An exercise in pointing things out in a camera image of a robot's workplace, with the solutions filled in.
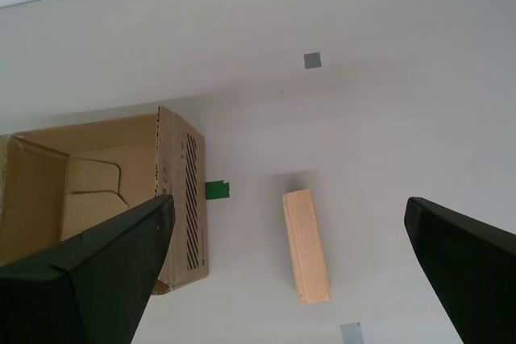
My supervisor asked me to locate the gray tape square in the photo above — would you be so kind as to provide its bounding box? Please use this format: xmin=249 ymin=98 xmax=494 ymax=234
xmin=303 ymin=52 xmax=323 ymax=70
xmin=339 ymin=322 xmax=364 ymax=344

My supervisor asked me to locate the light wooden block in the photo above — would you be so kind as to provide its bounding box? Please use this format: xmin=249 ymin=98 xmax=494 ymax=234
xmin=281 ymin=189 xmax=332 ymax=306

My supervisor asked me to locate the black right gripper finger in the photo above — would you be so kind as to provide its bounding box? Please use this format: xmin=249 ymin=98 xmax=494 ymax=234
xmin=404 ymin=197 xmax=516 ymax=344
xmin=0 ymin=193 xmax=177 ymax=344

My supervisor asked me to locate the green tape strip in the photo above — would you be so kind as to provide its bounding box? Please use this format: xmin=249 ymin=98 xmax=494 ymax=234
xmin=205 ymin=180 xmax=231 ymax=201

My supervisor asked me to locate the open brown cardboard box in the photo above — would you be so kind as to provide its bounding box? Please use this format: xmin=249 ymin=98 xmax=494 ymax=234
xmin=0 ymin=105 xmax=210 ymax=296

